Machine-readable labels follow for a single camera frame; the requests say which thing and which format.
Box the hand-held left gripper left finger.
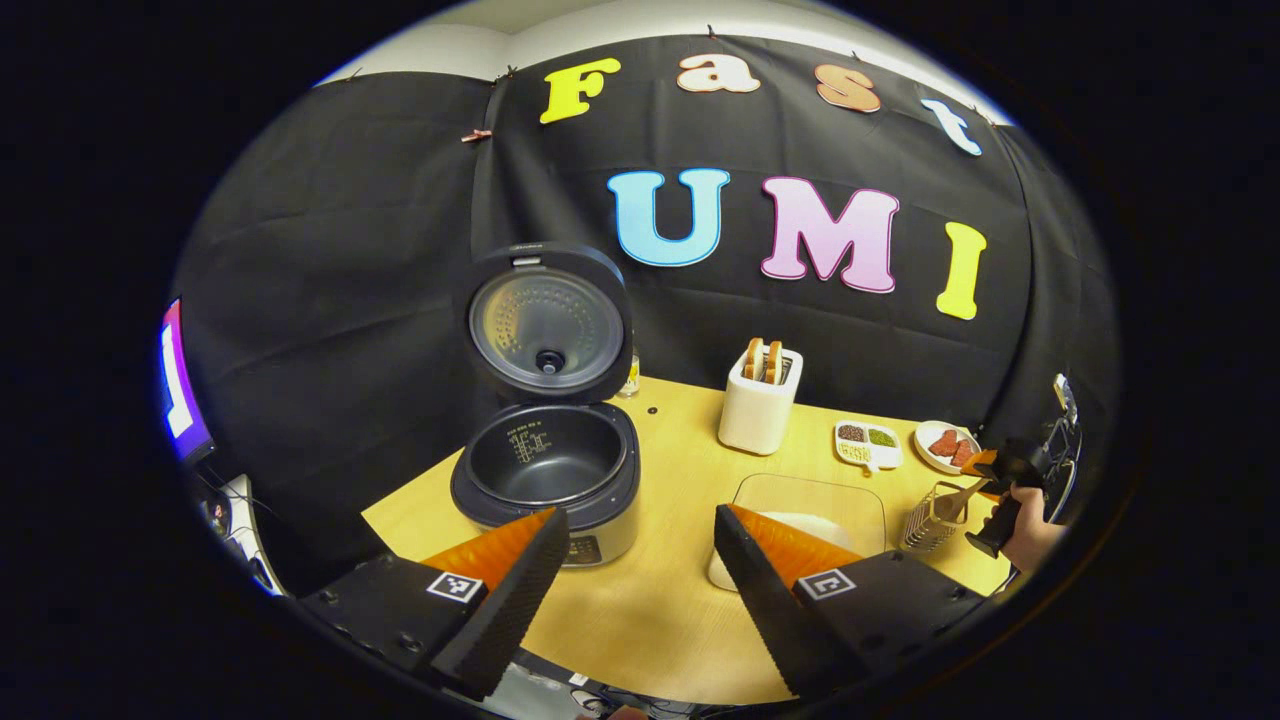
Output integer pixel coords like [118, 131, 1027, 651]
[300, 505, 571, 701]

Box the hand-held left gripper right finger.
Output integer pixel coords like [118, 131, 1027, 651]
[713, 503, 1006, 699]

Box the wooden spoon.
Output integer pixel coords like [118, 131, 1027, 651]
[938, 478, 993, 523]

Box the metal wire chopstick holder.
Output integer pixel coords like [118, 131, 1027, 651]
[900, 482, 969, 553]

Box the dark blue rice cooker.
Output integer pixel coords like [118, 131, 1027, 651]
[450, 243, 641, 568]

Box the white round plate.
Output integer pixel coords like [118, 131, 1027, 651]
[914, 420, 983, 476]

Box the white divided bean dish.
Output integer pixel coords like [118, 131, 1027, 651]
[834, 420, 903, 473]

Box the clear glass container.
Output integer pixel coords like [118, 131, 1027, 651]
[708, 473, 887, 593]

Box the white toaster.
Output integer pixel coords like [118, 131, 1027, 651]
[718, 345, 804, 456]

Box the glowing monitor screen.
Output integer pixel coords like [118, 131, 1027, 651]
[158, 298, 216, 466]

